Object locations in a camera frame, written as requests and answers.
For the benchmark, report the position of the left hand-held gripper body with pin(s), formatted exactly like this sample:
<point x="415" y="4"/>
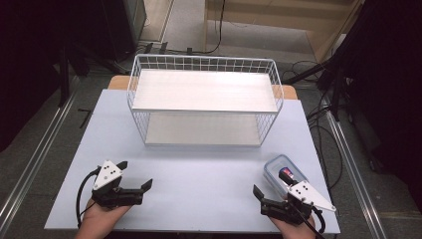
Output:
<point x="106" y="176"/>

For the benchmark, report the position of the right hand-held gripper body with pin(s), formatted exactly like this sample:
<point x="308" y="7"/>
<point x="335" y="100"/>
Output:
<point x="303" y="195"/>

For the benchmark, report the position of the clear plastic container blue rim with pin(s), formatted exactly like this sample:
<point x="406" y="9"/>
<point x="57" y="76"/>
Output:
<point x="277" y="172"/>

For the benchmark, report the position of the person's right hand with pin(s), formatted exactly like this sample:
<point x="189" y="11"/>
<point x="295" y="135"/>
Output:
<point x="293" y="229"/>

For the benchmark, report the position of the person's left hand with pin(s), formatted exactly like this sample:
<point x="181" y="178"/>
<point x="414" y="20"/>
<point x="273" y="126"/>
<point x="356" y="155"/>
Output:
<point x="103" y="217"/>

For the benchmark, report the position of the small red and blue object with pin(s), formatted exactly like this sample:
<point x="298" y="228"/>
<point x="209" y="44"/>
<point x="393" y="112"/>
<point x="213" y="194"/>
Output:
<point x="287" y="172"/>

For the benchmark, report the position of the black tripod stand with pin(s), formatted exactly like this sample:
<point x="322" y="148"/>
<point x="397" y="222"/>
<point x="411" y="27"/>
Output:
<point x="333" y="83"/>

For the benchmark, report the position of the dark cabinet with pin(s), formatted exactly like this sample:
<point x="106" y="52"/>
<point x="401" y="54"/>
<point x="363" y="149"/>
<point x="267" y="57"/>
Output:
<point x="127" y="26"/>

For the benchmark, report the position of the light wooden furniture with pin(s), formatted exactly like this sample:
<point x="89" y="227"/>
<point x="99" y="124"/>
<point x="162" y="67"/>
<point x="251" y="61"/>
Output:
<point x="275" y="16"/>

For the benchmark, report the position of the metal floor rail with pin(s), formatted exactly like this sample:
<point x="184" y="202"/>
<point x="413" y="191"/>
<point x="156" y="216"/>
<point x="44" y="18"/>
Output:
<point x="33" y="156"/>
<point x="353" y="169"/>

